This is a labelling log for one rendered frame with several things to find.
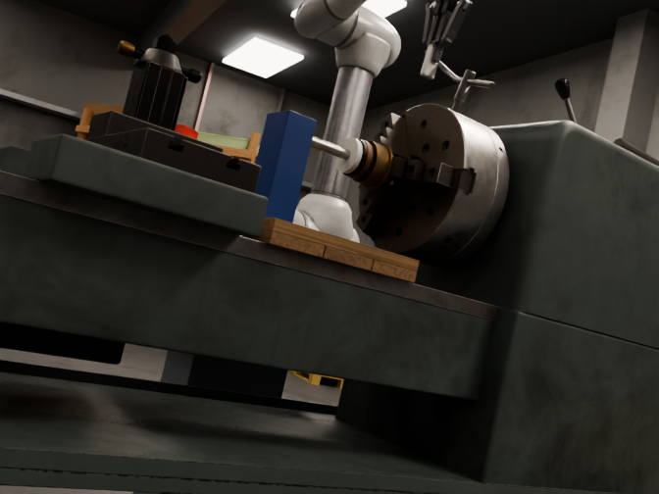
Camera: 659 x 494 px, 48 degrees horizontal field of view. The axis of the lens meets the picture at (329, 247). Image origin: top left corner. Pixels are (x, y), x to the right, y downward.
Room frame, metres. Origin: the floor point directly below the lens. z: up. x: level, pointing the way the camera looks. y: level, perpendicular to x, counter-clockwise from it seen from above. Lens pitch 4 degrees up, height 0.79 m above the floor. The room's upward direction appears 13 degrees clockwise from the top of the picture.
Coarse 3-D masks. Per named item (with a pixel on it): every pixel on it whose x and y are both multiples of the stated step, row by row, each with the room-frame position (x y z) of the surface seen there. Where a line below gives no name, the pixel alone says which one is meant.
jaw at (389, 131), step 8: (384, 120) 1.52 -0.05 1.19; (392, 120) 1.50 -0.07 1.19; (400, 120) 1.52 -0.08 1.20; (384, 128) 1.48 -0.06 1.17; (392, 128) 1.49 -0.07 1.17; (400, 128) 1.51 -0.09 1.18; (376, 136) 1.50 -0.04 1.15; (384, 136) 1.48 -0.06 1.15; (392, 136) 1.48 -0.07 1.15; (400, 136) 1.50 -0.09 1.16; (408, 136) 1.51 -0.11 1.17; (392, 144) 1.47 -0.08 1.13; (400, 144) 1.49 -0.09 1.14; (408, 144) 1.50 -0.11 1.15; (392, 152) 1.46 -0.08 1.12; (400, 152) 1.48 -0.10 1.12; (408, 152) 1.49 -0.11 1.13
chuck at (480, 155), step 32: (416, 128) 1.50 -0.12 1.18; (448, 128) 1.42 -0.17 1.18; (480, 128) 1.44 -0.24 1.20; (448, 160) 1.40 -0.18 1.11; (480, 160) 1.39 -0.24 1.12; (416, 192) 1.56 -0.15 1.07; (448, 192) 1.38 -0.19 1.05; (480, 192) 1.39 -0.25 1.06; (416, 224) 1.44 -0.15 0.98; (448, 224) 1.39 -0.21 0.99; (480, 224) 1.42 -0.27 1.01; (416, 256) 1.48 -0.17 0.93; (448, 256) 1.48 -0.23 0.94
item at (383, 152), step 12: (372, 144) 1.41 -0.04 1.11; (384, 144) 1.43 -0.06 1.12; (372, 156) 1.39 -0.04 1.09; (384, 156) 1.40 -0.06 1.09; (360, 168) 1.39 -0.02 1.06; (372, 168) 1.40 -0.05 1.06; (384, 168) 1.40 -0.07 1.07; (360, 180) 1.42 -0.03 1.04; (372, 180) 1.41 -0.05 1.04; (384, 180) 1.42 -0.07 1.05
